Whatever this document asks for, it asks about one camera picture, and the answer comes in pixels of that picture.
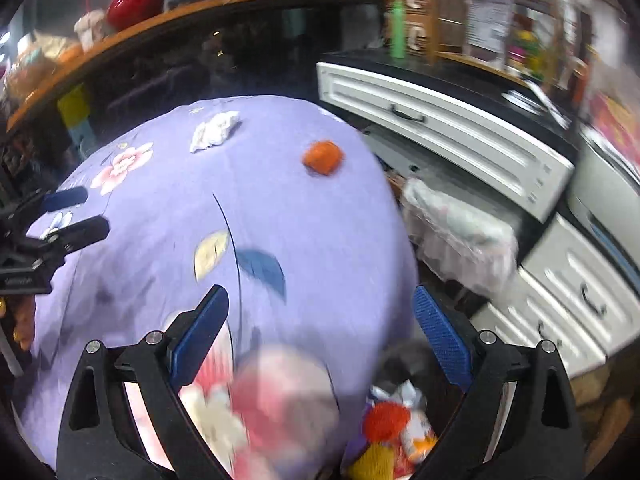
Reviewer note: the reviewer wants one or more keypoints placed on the white vanity dresser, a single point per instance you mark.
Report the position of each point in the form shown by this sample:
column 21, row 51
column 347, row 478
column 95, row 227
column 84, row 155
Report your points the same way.
column 450, row 125

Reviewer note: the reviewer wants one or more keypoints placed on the white tissue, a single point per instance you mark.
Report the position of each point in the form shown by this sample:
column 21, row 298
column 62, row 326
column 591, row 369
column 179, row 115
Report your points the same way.
column 215, row 130

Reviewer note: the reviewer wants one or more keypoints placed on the white printer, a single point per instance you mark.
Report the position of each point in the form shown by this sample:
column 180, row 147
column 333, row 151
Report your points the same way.
column 605, row 195

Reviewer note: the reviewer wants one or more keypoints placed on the purple floral tablecloth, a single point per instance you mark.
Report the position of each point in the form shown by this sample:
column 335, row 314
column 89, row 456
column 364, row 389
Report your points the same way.
column 300, row 220

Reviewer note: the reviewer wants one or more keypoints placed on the purple plastic wrapper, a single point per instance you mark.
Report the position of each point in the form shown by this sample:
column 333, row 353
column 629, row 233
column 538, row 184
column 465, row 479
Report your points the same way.
column 357, row 447

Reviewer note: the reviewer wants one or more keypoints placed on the yellow knitted net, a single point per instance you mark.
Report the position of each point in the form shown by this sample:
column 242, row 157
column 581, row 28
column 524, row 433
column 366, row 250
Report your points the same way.
column 371, row 461

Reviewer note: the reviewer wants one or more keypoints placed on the green bottle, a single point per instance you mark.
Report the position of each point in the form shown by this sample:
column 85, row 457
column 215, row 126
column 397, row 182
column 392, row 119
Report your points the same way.
column 397, row 30

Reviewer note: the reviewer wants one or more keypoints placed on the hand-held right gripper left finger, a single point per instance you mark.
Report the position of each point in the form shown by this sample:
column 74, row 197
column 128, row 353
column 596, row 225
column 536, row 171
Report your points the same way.
column 200, row 330

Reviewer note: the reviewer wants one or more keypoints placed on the white drawer cabinet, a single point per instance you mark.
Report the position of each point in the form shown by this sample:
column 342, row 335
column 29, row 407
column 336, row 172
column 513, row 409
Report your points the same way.
column 565, row 285

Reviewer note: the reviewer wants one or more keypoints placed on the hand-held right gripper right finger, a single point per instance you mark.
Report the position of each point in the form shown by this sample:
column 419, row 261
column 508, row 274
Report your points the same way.
column 442, row 335

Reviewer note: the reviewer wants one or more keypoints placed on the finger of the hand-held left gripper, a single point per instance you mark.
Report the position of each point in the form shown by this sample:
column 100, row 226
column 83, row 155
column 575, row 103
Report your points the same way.
column 65, row 199
column 82, row 232

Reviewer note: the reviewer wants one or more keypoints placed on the paper sign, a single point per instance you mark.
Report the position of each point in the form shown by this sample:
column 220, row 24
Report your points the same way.
column 487, row 20

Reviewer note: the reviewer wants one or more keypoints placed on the yellow green toy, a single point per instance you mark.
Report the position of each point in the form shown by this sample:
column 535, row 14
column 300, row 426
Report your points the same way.
column 525, row 47

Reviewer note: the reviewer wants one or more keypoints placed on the yellow stool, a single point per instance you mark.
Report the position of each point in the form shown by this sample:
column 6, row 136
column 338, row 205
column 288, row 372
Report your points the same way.
column 74, row 106

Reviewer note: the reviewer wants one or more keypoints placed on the wooden shelf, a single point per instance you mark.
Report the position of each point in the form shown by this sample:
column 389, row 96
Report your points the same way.
column 450, row 57

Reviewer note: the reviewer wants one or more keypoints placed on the white plastic bag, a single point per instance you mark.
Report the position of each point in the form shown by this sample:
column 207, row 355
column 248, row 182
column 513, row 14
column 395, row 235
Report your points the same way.
column 460, row 240

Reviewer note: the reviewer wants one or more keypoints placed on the small orange knitted piece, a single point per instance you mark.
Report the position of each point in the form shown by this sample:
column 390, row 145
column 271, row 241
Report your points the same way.
column 323, row 157

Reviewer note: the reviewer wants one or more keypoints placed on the person's left hand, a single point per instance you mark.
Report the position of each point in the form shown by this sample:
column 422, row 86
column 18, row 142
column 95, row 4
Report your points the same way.
column 22, row 322

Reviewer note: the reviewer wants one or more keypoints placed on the wooden counter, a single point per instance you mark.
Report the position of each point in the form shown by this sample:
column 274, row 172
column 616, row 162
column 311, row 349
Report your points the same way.
column 200, row 12

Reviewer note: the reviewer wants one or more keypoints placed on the bagged bread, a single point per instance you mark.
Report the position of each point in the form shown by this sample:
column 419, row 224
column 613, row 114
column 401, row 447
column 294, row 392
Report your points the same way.
column 37, row 67

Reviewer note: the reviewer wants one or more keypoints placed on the orange knitted net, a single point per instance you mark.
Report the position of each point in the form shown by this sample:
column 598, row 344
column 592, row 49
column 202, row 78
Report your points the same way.
column 385, row 420

